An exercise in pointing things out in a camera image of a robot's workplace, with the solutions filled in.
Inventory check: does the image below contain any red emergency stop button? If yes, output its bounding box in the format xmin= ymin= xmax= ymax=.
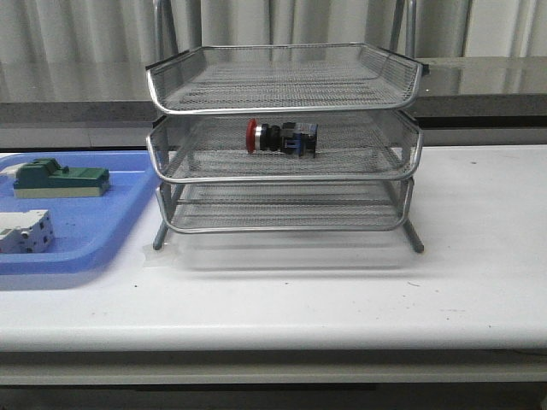
xmin=245 ymin=119 xmax=318 ymax=157

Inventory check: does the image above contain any silver mesh tray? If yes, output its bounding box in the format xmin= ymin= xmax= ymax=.
xmin=156 ymin=179 xmax=414 ymax=234
xmin=146 ymin=43 xmax=425 ymax=115
xmin=146 ymin=110 xmax=423 ymax=184

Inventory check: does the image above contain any white circuit breaker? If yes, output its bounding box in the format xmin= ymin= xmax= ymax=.
xmin=1 ymin=209 xmax=54 ymax=254

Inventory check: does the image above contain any blue plastic tray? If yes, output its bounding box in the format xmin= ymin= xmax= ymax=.
xmin=1 ymin=150 xmax=159 ymax=274

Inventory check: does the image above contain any silver metal rack frame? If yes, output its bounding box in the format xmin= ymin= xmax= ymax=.
xmin=152 ymin=0 xmax=426 ymax=255

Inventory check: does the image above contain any green and beige switch block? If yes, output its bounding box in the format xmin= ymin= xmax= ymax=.
xmin=1 ymin=157 xmax=110 ymax=199

